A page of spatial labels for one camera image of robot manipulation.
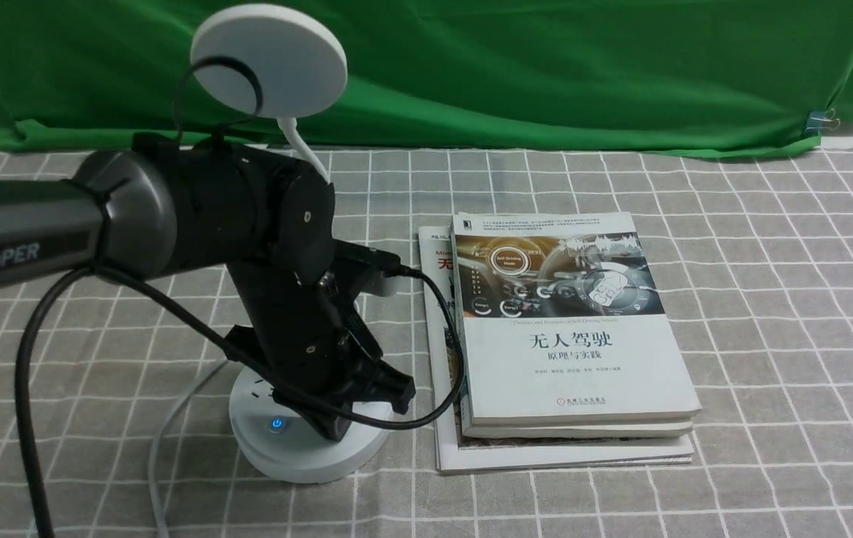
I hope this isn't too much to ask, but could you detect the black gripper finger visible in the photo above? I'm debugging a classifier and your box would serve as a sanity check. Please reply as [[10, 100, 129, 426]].
[[294, 389, 356, 442]]

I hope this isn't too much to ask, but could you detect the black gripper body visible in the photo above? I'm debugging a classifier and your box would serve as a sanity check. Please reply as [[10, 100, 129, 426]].
[[226, 243, 382, 394]]

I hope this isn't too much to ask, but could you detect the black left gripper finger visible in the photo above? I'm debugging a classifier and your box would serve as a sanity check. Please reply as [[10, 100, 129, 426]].
[[352, 359, 416, 415]]

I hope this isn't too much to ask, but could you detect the white desk lamp with base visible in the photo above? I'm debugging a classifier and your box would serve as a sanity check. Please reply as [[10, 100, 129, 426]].
[[190, 4, 394, 484]]

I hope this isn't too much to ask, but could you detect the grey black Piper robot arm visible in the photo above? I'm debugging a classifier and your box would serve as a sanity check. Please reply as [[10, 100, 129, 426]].
[[0, 133, 415, 442]]

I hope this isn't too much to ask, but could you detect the bottom magazine with red text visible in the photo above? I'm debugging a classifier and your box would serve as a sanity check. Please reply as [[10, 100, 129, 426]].
[[418, 226, 695, 475]]

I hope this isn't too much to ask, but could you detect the middle book under top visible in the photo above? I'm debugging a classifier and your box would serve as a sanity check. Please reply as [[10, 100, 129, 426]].
[[458, 367, 702, 439]]

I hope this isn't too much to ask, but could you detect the white autonomous driving book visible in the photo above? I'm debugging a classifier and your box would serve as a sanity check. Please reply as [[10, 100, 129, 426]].
[[450, 212, 702, 427]]

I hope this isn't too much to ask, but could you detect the grey checked tablecloth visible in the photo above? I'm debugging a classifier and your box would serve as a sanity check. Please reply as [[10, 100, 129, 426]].
[[0, 150, 853, 537]]

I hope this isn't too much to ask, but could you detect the green backdrop cloth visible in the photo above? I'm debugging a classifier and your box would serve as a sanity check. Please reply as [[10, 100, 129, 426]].
[[0, 1, 853, 158]]

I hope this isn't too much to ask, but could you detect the blue binder clip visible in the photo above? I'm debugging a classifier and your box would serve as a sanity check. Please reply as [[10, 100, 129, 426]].
[[804, 108, 842, 136]]

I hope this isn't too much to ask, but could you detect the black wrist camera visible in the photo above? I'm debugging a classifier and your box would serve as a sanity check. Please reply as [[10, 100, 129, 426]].
[[332, 241, 403, 297]]

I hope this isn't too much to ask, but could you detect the white lamp power cable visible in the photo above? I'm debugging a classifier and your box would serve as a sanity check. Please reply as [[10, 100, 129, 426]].
[[148, 359, 229, 538]]

